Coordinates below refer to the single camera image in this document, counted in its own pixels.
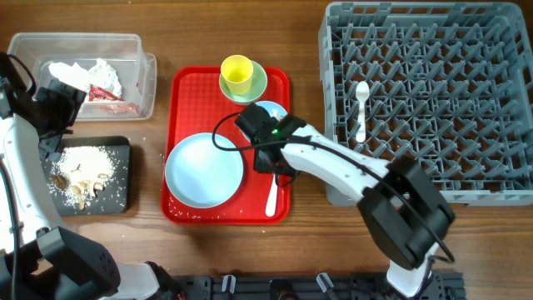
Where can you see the food scraps and rice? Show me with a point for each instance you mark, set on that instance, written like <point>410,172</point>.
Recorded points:
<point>81,175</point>

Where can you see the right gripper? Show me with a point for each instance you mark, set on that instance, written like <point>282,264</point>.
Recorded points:
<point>261,165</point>

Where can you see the clear plastic waste bin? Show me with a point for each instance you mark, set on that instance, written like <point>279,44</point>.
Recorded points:
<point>136,70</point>

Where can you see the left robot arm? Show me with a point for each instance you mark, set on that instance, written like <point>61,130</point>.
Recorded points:
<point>40,257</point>

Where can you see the grey dishwasher rack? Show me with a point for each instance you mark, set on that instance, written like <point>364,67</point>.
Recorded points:
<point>450,86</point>

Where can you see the white napkin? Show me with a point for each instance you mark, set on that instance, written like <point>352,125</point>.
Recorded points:
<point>102,75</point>

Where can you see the red snack wrapper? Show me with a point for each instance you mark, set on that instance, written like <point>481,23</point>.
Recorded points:
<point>100,93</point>

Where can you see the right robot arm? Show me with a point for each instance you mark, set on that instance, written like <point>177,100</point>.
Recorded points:
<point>405,213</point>

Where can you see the red serving tray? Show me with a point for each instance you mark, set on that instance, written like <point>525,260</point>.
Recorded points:
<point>197,105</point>

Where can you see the light blue plate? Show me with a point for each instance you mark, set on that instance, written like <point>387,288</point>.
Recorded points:
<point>199,174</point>

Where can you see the black food waste tray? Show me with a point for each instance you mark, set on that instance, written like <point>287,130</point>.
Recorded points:
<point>116,197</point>

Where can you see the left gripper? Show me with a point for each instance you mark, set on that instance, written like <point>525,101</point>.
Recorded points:
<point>67,101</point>

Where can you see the light blue bowl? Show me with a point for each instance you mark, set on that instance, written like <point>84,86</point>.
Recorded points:
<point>274,109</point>

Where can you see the white plastic fork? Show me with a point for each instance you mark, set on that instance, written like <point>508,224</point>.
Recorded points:
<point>270,209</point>

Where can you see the yellow plastic cup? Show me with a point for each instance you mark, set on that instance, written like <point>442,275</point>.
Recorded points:
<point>237,72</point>

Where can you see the green saucer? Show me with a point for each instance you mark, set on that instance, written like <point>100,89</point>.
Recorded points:
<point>258,87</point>

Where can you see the white plastic spoon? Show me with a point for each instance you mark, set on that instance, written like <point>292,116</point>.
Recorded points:
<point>362,95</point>

